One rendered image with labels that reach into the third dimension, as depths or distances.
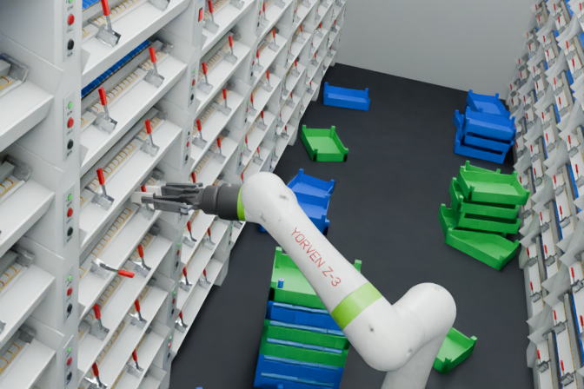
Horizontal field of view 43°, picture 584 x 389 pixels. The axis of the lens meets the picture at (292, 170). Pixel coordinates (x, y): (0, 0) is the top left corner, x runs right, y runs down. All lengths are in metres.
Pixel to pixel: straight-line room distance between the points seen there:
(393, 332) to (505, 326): 1.81
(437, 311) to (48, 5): 1.02
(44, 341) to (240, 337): 1.45
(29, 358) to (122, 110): 0.54
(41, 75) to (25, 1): 0.12
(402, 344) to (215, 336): 1.45
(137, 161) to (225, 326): 1.29
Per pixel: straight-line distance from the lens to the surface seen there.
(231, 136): 2.82
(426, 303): 1.70
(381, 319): 1.61
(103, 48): 1.49
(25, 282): 1.47
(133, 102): 1.71
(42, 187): 1.39
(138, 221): 1.97
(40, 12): 1.26
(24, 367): 1.58
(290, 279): 2.63
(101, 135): 1.57
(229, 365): 2.86
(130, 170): 1.82
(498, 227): 3.84
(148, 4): 1.74
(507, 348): 3.28
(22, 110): 1.24
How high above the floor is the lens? 1.99
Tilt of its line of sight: 29 degrees down
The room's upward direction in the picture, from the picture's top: 10 degrees clockwise
